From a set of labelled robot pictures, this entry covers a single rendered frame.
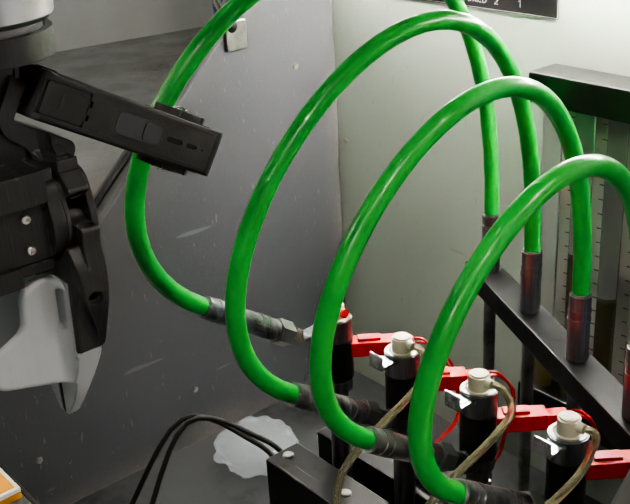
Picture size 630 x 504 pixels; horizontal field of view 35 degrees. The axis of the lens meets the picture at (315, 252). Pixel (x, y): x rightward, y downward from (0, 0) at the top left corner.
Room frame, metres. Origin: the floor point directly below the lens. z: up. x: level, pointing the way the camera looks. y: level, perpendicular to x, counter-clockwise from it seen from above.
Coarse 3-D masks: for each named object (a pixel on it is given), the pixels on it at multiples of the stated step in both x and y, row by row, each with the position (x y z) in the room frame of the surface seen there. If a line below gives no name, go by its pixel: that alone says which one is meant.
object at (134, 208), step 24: (240, 0) 0.71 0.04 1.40; (456, 0) 0.85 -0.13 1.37; (216, 24) 0.70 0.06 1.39; (192, 48) 0.69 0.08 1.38; (480, 48) 0.87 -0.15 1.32; (192, 72) 0.68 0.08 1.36; (480, 72) 0.87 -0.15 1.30; (168, 96) 0.67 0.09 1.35; (480, 120) 0.88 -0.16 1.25; (144, 168) 0.65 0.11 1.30; (144, 192) 0.65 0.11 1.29; (144, 216) 0.65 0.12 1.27; (144, 240) 0.65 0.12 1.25; (144, 264) 0.65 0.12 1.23; (168, 288) 0.66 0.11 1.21
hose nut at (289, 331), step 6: (282, 324) 0.72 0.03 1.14; (288, 324) 0.73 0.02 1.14; (282, 330) 0.72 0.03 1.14; (288, 330) 0.72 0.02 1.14; (294, 330) 0.73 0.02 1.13; (282, 336) 0.72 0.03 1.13; (288, 336) 0.72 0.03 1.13; (294, 336) 0.72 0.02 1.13; (270, 342) 0.72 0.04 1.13; (276, 342) 0.72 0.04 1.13; (282, 342) 0.72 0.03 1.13; (288, 342) 0.72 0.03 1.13
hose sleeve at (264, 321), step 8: (208, 296) 0.69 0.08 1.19; (216, 304) 0.68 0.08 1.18; (224, 304) 0.69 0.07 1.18; (208, 312) 0.68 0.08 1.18; (216, 312) 0.68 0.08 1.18; (224, 312) 0.69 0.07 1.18; (248, 312) 0.70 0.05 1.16; (256, 312) 0.71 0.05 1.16; (208, 320) 0.68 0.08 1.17; (216, 320) 0.68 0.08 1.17; (224, 320) 0.69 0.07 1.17; (248, 320) 0.70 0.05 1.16; (256, 320) 0.70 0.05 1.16; (264, 320) 0.71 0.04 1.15; (272, 320) 0.72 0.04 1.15; (248, 328) 0.70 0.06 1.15; (256, 328) 0.70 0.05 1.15; (264, 328) 0.71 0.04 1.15; (272, 328) 0.71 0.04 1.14; (280, 328) 0.72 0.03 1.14; (264, 336) 0.71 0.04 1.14; (272, 336) 0.71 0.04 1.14
